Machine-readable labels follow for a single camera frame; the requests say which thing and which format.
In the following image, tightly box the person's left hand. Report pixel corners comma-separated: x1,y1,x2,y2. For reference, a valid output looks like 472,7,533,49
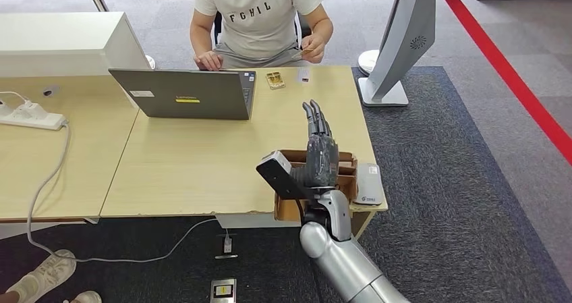
300,32,327,65

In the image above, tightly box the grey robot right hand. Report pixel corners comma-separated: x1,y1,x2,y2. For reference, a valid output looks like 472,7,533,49
302,99,341,189

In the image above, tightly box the person's right hand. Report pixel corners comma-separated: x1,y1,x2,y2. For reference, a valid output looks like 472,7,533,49
194,51,225,72

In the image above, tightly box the white card reader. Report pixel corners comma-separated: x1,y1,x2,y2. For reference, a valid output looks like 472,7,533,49
353,163,385,206

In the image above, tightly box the gold patterned card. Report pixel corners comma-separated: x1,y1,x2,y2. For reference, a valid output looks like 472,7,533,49
266,72,287,91

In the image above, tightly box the person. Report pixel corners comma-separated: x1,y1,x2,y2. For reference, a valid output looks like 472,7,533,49
189,0,335,72

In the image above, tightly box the clear plastic film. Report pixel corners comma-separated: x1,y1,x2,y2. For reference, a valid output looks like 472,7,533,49
306,133,341,186

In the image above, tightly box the wooden compartment organizer box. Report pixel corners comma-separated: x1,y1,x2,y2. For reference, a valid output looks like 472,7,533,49
273,148,360,223

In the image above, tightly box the grey laptop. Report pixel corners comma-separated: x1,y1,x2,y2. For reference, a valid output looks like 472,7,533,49
108,68,258,121

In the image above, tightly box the white round base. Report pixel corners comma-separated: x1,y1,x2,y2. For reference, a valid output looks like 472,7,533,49
356,49,380,78

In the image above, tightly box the light wooden desk leg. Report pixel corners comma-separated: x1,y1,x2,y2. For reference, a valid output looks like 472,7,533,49
350,211,377,240

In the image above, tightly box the grey kiosk display stand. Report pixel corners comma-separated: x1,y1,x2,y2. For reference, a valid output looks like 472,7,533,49
357,0,438,108

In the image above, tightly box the white desk crossbeam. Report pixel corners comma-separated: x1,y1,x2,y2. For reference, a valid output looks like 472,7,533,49
215,215,278,229

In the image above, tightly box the floor outlet with plug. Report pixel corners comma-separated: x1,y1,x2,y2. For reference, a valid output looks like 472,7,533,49
214,233,239,260

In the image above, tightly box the dark grey carpet rug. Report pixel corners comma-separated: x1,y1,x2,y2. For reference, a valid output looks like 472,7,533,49
0,66,572,303

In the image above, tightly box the white cabinet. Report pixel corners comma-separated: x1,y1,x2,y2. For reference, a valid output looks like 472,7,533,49
0,11,150,78

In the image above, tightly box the silver floor socket box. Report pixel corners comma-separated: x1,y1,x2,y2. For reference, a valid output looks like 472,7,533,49
210,278,237,303

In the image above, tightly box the white power strip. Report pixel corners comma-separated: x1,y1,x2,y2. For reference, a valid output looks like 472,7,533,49
0,99,69,132

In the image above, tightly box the white sneaker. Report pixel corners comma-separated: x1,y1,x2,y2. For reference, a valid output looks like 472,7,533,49
5,249,78,303
62,290,103,303

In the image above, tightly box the grey power cable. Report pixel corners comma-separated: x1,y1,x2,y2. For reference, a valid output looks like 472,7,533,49
26,120,231,265

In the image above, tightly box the white plug with cable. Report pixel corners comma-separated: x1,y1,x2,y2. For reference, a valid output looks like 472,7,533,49
0,90,46,116

